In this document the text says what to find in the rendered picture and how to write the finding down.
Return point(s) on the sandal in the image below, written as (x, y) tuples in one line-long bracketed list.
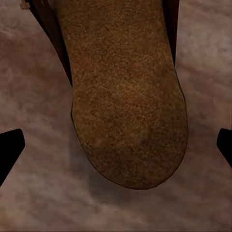
[(128, 110)]

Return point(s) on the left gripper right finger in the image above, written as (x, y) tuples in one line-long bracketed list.
[(224, 143)]

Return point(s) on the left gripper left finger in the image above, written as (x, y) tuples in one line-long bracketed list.
[(12, 143)]

